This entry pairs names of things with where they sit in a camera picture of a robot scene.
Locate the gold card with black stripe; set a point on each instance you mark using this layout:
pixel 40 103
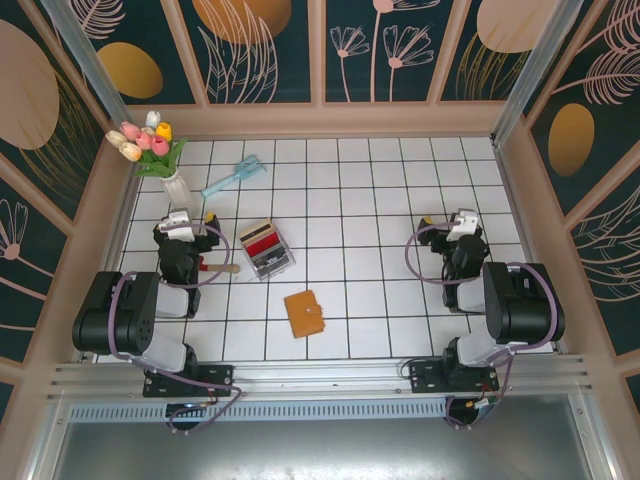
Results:
pixel 256 229

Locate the orange leather card holder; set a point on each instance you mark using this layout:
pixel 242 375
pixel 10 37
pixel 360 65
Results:
pixel 304 315

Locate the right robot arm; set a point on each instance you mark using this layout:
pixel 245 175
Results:
pixel 520 305

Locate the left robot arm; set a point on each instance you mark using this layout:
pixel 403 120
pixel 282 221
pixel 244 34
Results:
pixel 130 320

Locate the red card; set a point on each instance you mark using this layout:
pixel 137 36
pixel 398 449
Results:
pixel 262 245

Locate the black VIP card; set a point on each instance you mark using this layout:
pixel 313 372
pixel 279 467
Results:
pixel 270 260

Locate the clear acrylic card box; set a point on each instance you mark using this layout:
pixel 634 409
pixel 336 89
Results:
pixel 280 267

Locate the white ribbed vase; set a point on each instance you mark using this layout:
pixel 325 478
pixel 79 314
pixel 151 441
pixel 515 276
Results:
pixel 176 191

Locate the light blue toy rake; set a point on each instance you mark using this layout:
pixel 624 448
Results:
pixel 235 177

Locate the vase of tulips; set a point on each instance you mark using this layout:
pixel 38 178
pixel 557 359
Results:
pixel 162 167

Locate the pink artificial tulip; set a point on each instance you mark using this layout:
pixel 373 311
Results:
pixel 147 141
pixel 160 146
pixel 131 131

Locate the yellow artificial tulip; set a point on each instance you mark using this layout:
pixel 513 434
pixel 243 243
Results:
pixel 164 131

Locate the cream artificial tulip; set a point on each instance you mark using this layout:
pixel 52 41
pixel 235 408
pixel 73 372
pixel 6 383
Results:
pixel 116 138
pixel 131 151

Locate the white artificial tulip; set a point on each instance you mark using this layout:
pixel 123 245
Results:
pixel 152 119

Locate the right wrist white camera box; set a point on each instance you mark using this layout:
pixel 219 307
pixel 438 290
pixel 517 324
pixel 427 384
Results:
pixel 462 225

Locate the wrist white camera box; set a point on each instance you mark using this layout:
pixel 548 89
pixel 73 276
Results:
pixel 462 225
pixel 178 223

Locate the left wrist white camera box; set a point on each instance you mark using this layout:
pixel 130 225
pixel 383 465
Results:
pixel 178 223

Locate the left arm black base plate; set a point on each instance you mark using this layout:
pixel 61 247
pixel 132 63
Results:
pixel 220 375

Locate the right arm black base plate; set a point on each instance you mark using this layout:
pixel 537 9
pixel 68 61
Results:
pixel 425 375

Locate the aluminium mounting rail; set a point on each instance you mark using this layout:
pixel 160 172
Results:
pixel 320 377

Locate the aluminium frame post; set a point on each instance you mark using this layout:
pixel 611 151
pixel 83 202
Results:
pixel 535 65
pixel 85 55

